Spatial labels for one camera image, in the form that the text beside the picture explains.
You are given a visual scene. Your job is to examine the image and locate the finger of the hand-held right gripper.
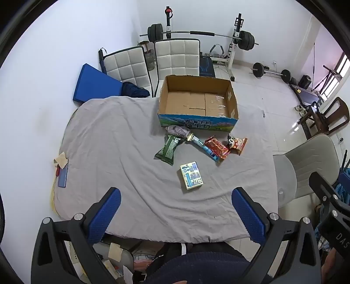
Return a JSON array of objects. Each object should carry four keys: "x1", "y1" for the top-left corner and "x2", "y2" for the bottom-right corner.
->
[{"x1": 309, "y1": 171, "x2": 343, "y2": 208}]

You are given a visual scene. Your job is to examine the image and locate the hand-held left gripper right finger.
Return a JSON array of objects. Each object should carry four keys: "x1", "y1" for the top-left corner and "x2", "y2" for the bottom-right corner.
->
[{"x1": 231, "y1": 187, "x2": 322, "y2": 284}]

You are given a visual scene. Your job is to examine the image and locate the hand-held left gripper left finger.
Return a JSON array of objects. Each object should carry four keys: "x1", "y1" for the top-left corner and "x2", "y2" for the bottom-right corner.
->
[{"x1": 31, "y1": 187, "x2": 122, "y2": 284}]

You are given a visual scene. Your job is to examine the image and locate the yellow and blue carton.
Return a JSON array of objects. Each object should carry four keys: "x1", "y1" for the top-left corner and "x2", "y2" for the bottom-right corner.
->
[{"x1": 180, "y1": 161, "x2": 204, "y2": 190}]

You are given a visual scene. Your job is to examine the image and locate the orange panda snack packet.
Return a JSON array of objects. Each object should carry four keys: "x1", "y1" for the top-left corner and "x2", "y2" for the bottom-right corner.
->
[{"x1": 227, "y1": 134, "x2": 248, "y2": 156}]

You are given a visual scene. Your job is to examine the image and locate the red snack packet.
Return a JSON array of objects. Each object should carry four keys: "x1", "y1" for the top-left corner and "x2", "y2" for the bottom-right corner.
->
[{"x1": 204, "y1": 136, "x2": 231, "y2": 160}]

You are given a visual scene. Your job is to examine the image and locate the long blue snack packet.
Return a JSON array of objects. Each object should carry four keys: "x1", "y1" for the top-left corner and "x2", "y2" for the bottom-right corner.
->
[{"x1": 187, "y1": 133, "x2": 221, "y2": 163}]

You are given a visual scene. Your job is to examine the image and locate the green snack packet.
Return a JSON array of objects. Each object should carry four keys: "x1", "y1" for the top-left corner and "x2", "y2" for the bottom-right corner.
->
[{"x1": 154, "y1": 135, "x2": 182, "y2": 166}]

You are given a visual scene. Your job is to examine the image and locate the purple sock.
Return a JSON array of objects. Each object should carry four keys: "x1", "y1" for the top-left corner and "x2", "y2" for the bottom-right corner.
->
[{"x1": 165, "y1": 125, "x2": 192, "y2": 141}]

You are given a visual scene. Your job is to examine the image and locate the cardboard box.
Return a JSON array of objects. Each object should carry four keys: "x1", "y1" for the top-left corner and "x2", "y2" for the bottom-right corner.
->
[{"x1": 157, "y1": 75, "x2": 240, "y2": 131}]

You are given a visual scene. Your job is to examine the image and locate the person's right hand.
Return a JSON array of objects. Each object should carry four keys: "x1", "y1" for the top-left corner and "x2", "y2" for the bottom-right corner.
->
[{"x1": 320, "y1": 248, "x2": 341, "y2": 284}]

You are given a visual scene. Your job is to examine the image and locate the blue cloth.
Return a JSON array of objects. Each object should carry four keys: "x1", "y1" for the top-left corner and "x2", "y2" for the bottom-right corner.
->
[{"x1": 336, "y1": 169, "x2": 350, "y2": 206}]

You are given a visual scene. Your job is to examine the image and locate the grey plastic chair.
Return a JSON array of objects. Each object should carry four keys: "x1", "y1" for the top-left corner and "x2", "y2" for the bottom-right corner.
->
[{"x1": 273, "y1": 133, "x2": 341, "y2": 217}]

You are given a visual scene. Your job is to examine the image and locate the beige sticky note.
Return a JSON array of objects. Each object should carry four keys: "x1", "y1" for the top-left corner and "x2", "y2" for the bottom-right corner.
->
[
  {"x1": 53, "y1": 152, "x2": 68, "y2": 169},
  {"x1": 108, "y1": 242, "x2": 123, "y2": 260}
]

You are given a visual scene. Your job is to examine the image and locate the blue phone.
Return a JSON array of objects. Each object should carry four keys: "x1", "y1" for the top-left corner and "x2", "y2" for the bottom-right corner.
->
[{"x1": 57, "y1": 165, "x2": 69, "y2": 189}]

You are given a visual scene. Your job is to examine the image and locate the dark wooden chair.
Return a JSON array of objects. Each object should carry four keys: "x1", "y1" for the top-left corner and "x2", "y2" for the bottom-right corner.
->
[{"x1": 296, "y1": 97, "x2": 350, "y2": 140}]

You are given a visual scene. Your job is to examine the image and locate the person's dark clothing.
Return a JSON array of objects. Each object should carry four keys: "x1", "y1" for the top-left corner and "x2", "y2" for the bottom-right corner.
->
[{"x1": 144, "y1": 241, "x2": 252, "y2": 284}]

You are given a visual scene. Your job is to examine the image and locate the treadmill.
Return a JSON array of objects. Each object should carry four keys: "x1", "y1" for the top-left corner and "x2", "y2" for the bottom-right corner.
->
[{"x1": 289, "y1": 81, "x2": 324, "y2": 105}]

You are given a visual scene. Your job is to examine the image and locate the window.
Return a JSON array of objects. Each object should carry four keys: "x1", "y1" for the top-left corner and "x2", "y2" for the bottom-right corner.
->
[{"x1": 322, "y1": 51, "x2": 350, "y2": 102}]

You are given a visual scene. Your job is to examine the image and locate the dark blue jacket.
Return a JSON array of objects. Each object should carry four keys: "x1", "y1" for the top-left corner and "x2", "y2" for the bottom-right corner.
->
[{"x1": 121, "y1": 81, "x2": 151, "y2": 98}]

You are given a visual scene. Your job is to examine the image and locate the blue foam mat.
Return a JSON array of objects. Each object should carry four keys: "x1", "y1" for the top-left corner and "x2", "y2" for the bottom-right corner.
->
[{"x1": 72, "y1": 63, "x2": 123, "y2": 104}]

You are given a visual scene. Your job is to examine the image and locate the short barbell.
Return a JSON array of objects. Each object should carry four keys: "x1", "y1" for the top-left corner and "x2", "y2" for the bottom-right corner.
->
[{"x1": 250, "y1": 62, "x2": 292, "y2": 83}]

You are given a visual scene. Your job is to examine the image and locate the white padded chair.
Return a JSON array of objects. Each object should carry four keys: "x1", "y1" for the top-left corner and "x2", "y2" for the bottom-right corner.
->
[
  {"x1": 103, "y1": 45, "x2": 152, "y2": 97},
  {"x1": 153, "y1": 38, "x2": 202, "y2": 98}
]

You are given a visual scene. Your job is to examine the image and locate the long barbell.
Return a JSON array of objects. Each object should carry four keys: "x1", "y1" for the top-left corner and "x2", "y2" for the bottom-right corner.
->
[{"x1": 139, "y1": 24, "x2": 259, "y2": 52}]

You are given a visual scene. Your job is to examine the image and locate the grey exercise handles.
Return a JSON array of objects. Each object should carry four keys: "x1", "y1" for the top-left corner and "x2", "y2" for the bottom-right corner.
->
[{"x1": 209, "y1": 43, "x2": 225, "y2": 58}]

